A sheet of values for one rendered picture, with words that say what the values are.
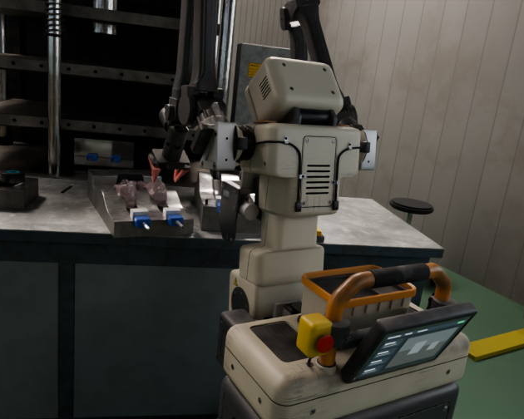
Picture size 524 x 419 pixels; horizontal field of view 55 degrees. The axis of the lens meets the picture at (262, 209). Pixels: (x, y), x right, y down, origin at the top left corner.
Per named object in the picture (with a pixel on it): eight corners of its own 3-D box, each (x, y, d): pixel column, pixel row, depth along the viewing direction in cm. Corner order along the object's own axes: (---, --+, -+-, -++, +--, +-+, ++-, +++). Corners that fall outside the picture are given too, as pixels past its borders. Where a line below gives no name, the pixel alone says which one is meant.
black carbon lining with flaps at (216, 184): (257, 209, 180) (259, 184, 178) (212, 207, 177) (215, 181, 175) (244, 187, 213) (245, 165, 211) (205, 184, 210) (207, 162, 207)
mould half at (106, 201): (192, 234, 169) (195, 202, 166) (113, 238, 156) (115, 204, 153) (152, 194, 211) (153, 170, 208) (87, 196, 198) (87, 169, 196)
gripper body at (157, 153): (150, 153, 150) (155, 133, 146) (182, 154, 155) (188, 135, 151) (156, 167, 146) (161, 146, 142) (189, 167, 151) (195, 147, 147)
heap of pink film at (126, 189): (173, 207, 175) (175, 185, 173) (121, 209, 167) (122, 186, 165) (153, 189, 197) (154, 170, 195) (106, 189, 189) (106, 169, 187)
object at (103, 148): (132, 178, 243) (134, 142, 238) (74, 174, 237) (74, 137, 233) (138, 159, 290) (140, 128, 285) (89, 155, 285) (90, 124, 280)
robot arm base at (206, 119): (201, 128, 115) (247, 130, 121) (192, 103, 119) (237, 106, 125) (190, 153, 121) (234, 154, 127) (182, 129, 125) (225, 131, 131)
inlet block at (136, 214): (155, 237, 153) (156, 220, 152) (140, 238, 151) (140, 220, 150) (145, 224, 164) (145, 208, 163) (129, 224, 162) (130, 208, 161)
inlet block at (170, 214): (190, 235, 158) (190, 219, 157) (174, 236, 156) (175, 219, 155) (176, 222, 169) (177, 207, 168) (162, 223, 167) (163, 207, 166)
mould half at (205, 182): (274, 234, 178) (279, 197, 174) (200, 230, 172) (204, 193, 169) (252, 198, 225) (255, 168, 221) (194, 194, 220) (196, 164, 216)
